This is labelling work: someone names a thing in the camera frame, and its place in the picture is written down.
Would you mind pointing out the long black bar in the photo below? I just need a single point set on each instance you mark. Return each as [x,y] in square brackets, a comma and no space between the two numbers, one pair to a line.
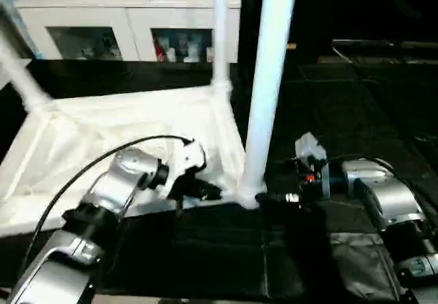
[383,42]

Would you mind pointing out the red and white bottle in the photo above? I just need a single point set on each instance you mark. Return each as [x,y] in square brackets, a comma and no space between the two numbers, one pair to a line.
[161,50]

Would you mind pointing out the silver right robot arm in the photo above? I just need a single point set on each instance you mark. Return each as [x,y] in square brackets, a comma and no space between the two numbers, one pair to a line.
[386,198]

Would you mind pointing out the white plastic table top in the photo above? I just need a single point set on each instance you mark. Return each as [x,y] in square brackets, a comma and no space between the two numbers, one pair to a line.
[119,119]

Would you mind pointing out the white plastic table leg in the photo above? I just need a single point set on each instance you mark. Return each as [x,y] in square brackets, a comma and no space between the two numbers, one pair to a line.
[220,26]
[270,61]
[20,71]

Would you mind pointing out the white flat board strip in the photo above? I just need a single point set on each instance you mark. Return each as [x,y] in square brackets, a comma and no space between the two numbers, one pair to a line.
[12,73]

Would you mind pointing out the black mat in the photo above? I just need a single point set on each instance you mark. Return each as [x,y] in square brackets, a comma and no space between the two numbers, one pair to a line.
[222,256]

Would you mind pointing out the white cabinet with glass doors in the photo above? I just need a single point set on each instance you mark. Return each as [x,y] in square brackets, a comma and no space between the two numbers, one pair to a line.
[102,13]

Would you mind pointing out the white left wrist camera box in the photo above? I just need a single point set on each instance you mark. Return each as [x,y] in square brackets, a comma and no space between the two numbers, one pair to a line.
[190,156]

